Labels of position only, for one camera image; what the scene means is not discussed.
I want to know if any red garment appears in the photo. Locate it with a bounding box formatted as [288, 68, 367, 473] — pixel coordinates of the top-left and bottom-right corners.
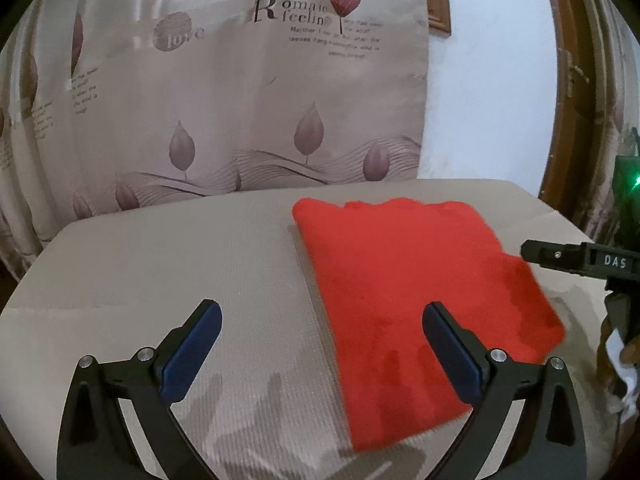
[291, 198, 568, 453]

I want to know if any beige leaf print curtain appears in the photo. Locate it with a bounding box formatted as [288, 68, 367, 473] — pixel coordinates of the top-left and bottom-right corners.
[0, 0, 431, 281]

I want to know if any brown wooden door frame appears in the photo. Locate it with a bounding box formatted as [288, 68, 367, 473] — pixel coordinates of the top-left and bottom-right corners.
[537, 0, 608, 226]

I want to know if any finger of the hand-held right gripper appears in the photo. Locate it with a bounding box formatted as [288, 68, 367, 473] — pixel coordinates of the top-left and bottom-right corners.
[520, 239, 586, 275]

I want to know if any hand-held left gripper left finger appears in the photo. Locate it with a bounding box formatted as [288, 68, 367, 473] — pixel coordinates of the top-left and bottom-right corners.
[56, 299, 223, 480]

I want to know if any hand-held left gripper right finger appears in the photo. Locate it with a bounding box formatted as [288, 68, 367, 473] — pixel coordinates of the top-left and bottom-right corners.
[422, 301, 587, 480]

